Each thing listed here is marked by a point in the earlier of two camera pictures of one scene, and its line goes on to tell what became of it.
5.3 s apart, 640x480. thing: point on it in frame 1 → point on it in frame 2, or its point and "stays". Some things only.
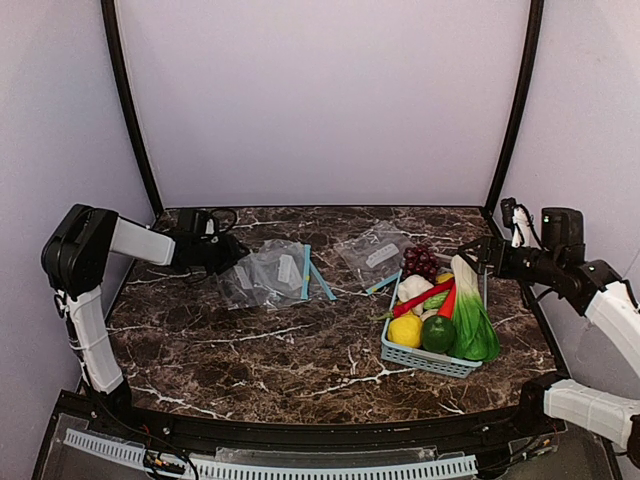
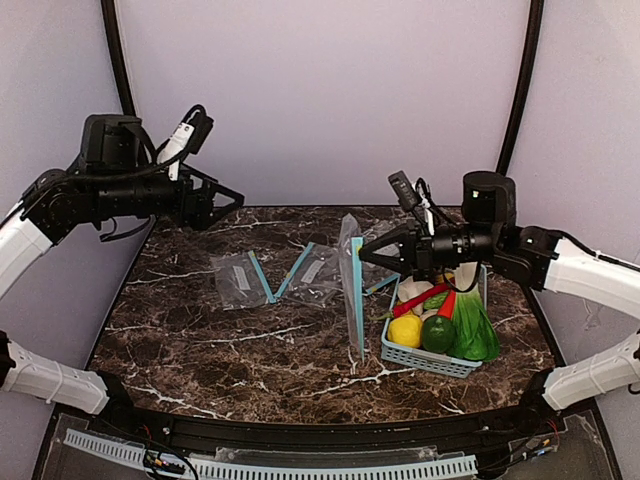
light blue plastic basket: x=425 y=358 stays
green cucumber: x=436 y=302 stays
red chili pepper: x=415 y=301 stays
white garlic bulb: x=412 y=286 stays
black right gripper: x=490 y=256 → x=415 y=248
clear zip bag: x=282 y=272 → x=322 y=277
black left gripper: x=228 y=251 → x=198 y=201
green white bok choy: x=473 y=334 stays
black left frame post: x=128 y=102 stays
